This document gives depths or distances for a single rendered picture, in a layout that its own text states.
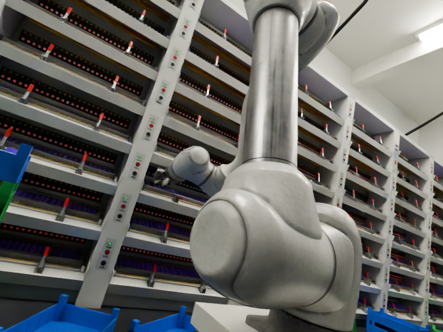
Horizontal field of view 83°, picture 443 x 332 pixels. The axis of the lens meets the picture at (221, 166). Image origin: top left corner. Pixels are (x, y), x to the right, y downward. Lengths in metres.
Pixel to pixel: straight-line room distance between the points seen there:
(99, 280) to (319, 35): 1.16
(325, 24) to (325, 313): 0.69
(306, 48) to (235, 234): 0.61
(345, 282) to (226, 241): 0.26
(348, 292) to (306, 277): 0.16
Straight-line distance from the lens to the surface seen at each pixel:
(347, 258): 0.52
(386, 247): 2.54
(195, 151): 0.86
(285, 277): 0.35
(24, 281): 1.22
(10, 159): 0.64
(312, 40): 0.80
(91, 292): 1.22
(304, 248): 0.37
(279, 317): 0.56
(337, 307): 0.53
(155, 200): 1.20
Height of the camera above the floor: 0.41
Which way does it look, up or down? 14 degrees up
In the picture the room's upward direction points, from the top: 15 degrees clockwise
